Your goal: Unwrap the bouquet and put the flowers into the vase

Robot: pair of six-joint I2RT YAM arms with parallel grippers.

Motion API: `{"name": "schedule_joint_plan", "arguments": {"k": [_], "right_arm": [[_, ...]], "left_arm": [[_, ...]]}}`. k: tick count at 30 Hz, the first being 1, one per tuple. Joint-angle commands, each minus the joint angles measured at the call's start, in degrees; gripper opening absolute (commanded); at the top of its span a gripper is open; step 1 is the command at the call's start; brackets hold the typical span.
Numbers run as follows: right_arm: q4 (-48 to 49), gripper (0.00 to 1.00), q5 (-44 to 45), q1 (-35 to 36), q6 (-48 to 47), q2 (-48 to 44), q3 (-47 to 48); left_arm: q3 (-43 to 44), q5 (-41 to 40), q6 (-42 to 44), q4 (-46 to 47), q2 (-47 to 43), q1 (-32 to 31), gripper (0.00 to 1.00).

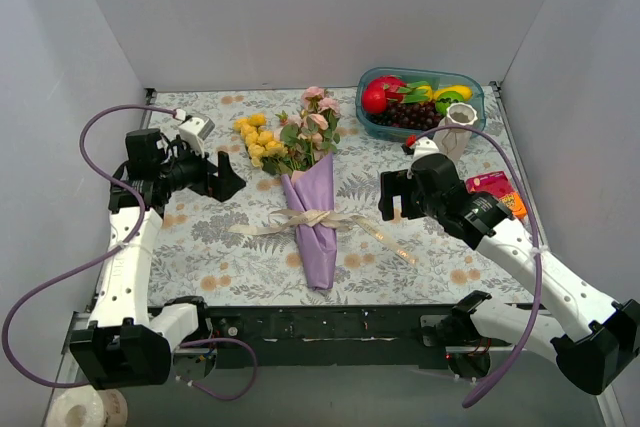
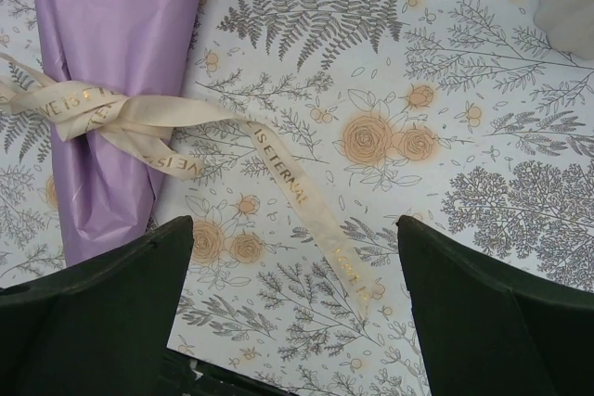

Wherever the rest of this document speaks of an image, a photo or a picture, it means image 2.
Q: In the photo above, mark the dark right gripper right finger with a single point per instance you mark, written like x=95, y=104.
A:
x=487, y=328

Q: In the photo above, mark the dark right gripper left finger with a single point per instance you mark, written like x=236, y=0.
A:
x=99, y=327

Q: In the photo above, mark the cream printed ribbon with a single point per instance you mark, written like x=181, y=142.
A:
x=141, y=126

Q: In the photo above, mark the purple and pink wrapping paper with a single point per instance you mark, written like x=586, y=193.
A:
x=132, y=47

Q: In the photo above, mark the white ribbed ceramic vase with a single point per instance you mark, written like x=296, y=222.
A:
x=568, y=25

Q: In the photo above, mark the floral patterned table mat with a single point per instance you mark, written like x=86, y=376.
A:
x=457, y=113

